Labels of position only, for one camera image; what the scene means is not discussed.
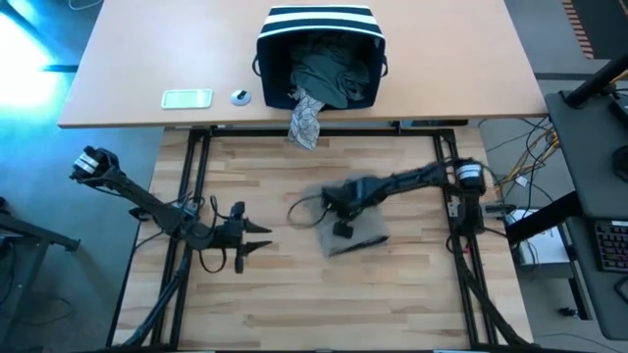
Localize yellow cable bundle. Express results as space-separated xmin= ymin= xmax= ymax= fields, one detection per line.
xmin=493 ymin=117 xmax=560 ymax=195

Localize light brown desk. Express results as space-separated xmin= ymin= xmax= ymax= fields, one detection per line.
xmin=57 ymin=0 xmax=549 ymax=129

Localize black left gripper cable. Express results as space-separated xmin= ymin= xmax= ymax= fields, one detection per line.
xmin=197 ymin=194 xmax=233 ymax=275

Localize white leaf-print cloth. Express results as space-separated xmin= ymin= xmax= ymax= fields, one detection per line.
xmin=288 ymin=86 xmax=327 ymax=152

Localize white smartphone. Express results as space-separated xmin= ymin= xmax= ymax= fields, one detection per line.
xmin=160 ymin=88 xmax=214 ymax=110

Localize black metal table frame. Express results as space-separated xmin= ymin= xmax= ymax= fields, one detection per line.
xmin=105 ymin=126 xmax=531 ymax=352

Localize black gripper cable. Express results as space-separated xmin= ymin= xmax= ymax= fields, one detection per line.
xmin=286 ymin=193 xmax=335 ymax=230
xmin=197 ymin=194 xmax=233 ymax=275

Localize navy white striped fabric bin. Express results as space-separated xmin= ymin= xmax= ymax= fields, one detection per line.
xmin=251 ymin=4 xmax=390 ymax=112

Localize grey metal stand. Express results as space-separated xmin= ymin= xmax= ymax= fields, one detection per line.
xmin=0 ymin=195 xmax=82 ymax=353

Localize beige khaki shorts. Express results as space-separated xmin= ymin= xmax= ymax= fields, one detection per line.
xmin=302 ymin=172 xmax=393 ymax=259

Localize black side desk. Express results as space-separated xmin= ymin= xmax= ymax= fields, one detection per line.
xmin=544 ymin=90 xmax=628 ymax=342

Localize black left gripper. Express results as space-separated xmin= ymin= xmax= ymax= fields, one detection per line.
xmin=208 ymin=199 xmax=274 ymax=275

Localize white box device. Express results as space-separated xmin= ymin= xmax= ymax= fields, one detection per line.
xmin=514 ymin=225 xmax=573 ymax=269

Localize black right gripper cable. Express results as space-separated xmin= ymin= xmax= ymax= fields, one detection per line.
xmin=286 ymin=193 xmax=335 ymax=230

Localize black round base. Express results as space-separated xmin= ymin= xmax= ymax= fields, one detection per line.
xmin=611 ymin=144 xmax=628 ymax=184

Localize dark rug with orange stripes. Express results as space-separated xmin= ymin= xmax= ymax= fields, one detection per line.
xmin=561 ymin=0 xmax=628 ymax=60

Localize black diagonal desk leg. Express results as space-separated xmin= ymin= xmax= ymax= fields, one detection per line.
xmin=504 ymin=190 xmax=583 ymax=245

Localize black keyboard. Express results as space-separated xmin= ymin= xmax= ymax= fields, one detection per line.
xmin=593 ymin=220 xmax=628 ymax=274

